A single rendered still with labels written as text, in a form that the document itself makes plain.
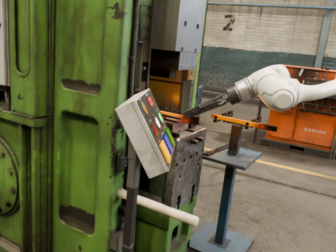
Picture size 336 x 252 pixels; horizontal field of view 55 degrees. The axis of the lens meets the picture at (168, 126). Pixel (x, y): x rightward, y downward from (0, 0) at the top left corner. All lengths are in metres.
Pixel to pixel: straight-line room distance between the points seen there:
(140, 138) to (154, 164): 0.11
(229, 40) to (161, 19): 7.89
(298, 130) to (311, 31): 4.42
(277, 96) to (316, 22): 8.16
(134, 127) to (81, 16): 0.81
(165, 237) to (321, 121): 3.73
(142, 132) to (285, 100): 0.50
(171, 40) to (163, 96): 0.59
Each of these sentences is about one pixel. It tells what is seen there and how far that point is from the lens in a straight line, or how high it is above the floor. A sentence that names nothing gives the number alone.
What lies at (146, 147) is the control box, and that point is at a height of 1.04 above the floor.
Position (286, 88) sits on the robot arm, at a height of 1.29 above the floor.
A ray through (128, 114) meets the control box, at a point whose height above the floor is 1.15.
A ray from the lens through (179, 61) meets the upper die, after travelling 1.71.
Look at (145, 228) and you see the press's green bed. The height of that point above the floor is 0.32.
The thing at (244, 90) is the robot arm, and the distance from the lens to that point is 1.33.
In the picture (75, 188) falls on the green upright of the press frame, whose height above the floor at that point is 0.55.
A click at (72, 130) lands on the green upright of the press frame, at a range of 1.85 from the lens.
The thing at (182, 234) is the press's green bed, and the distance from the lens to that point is 2.29.
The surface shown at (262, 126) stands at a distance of 2.05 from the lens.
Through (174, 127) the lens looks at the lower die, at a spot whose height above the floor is 0.96.
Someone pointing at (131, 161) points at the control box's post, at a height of 0.92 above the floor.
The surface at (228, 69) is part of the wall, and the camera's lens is 9.54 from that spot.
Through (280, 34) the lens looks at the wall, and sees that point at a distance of 9.31.
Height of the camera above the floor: 1.39
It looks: 14 degrees down
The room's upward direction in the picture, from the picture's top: 6 degrees clockwise
